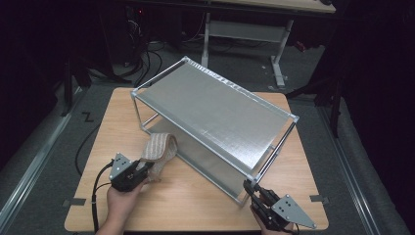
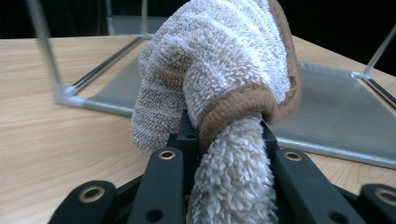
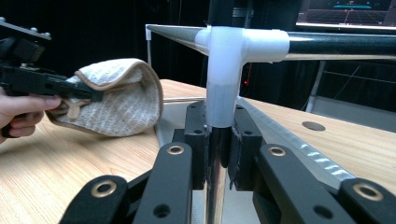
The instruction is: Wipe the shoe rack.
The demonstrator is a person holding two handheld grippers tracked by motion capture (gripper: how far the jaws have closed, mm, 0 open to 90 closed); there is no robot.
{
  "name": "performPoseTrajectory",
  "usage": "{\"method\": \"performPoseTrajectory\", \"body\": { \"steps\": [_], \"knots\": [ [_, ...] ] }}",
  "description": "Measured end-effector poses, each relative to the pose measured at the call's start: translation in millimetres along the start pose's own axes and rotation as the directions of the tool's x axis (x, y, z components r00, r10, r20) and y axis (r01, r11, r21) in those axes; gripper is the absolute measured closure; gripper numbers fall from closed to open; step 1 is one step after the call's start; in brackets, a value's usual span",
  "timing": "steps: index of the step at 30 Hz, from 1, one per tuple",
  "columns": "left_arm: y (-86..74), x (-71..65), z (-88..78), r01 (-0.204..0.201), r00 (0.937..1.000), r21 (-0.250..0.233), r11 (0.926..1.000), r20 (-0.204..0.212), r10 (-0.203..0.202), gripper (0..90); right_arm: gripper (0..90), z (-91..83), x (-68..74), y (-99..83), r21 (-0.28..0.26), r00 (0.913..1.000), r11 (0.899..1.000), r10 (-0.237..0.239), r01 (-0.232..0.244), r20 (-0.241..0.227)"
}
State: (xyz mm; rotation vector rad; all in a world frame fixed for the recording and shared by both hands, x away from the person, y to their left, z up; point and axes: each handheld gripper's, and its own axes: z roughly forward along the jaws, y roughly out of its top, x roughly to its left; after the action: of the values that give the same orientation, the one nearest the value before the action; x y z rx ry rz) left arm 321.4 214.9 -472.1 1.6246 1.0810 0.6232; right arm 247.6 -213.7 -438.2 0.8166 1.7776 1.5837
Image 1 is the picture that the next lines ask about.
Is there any bundle of black cables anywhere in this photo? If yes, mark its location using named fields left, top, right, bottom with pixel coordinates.
left=112, top=38, right=164, bottom=89

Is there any grey tape piece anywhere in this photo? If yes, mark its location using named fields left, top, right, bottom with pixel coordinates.
left=308, top=194, right=330, bottom=204
left=62, top=197, right=87, bottom=209

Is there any desk with white legs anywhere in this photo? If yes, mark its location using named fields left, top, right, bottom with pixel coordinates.
left=200, top=0, right=337, bottom=89

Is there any person's left hand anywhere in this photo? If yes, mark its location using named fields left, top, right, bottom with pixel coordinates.
left=105, top=180, right=149, bottom=224

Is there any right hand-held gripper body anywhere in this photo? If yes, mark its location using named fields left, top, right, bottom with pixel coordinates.
left=250, top=188, right=318, bottom=233

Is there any grey fabric metal shelf rack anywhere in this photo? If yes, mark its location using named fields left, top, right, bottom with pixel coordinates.
left=130, top=56, right=300, bottom=209

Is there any left hand-held gripper black cable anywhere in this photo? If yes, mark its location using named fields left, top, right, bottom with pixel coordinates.
left=91, top=161, right=115, bottom=234

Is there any person's right hand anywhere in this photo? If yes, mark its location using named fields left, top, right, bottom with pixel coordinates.
left=249, top=204, right=296, bottom=235

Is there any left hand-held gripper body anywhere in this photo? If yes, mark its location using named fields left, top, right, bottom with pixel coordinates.
left=108, top=152, right=149, bottom=193

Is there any thin black cable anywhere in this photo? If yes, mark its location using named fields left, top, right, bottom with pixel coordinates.
left=74, top=122, right=102, bottom=177

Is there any metal floor rail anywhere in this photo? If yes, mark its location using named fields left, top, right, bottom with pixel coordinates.
left=317, top=106, right=383, bottom=235
left=0, top=97, right=82, bottom=229

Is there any black computer tower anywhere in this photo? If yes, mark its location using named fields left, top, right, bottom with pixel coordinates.
left=125, top=4, right=148, bottom=65

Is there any beige striped towel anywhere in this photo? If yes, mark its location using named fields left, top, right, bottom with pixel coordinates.
left=139, top=131, right=179, bottom=183

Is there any black metal stand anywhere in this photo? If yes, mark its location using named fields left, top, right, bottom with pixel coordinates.
left=60, top=57, right=94, bottom=118
left=285, top=76, right=344, bottom=138

